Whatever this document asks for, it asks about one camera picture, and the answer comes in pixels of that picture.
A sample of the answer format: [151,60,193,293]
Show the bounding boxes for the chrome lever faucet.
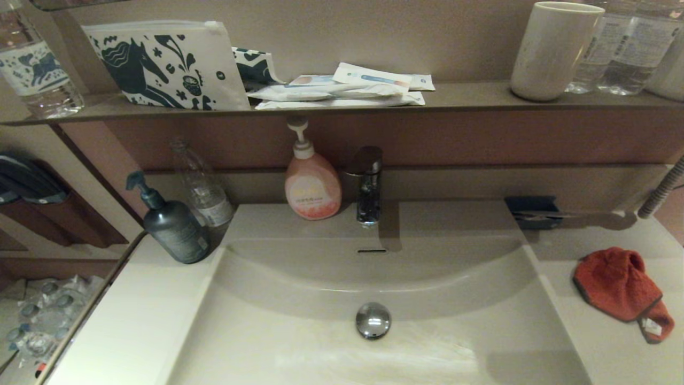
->
[345,145,384,228]

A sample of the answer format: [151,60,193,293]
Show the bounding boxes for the orange-red microfibre cloth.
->
[573,247,675,344]

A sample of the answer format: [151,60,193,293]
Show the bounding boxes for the white ceramic sink basin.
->
[166,201,594,385]

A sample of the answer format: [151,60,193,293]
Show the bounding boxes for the pink soap pump bottle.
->
[284,117,343,221]

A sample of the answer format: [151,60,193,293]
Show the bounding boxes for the flat white sachet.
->
[255,92,426,111]

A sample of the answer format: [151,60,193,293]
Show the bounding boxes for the long white sachet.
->
[247,83,409,102]

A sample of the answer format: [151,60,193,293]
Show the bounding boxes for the white sachet with pink print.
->
[286,74,343,87]

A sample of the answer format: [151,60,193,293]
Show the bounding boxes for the white toothbrush sachet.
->
[332,62,413,91]

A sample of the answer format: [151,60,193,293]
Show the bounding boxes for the chrome drain stopper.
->
[355,302,392,340]

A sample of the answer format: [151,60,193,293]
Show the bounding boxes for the empty clear plastic bottle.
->
[170,138,235,229]

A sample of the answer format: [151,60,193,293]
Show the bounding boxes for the small white patterned pouch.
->
[231,47,285,91]

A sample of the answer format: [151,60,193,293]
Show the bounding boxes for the dark teal pump bottle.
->
[126,171,211,265]

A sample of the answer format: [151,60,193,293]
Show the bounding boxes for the white horse print pouch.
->
[81,20,251,111]

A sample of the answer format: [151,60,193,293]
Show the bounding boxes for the dark teal box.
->
[504,196,561,230]

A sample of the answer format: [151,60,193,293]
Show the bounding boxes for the white ceramic cup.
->
[510,1,605,102]
[647,32,684,102]

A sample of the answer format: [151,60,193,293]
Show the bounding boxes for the clear water bottle white label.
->
[597,0,682,97]
[566,0,615,95]

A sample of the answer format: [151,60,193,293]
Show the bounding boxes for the dark blue folded bag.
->
[0,154,69,205]

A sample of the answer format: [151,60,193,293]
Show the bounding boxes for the shrink-wrapped water bottle pack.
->
[0,275,105,375]

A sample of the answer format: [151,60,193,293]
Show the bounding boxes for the water bottle blue print label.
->
[0,0,85,119]

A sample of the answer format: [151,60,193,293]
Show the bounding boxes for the brown wall shelf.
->
[0,80,684,127]

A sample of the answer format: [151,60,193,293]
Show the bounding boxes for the grey corrugated hose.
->
[638,155,684,219]

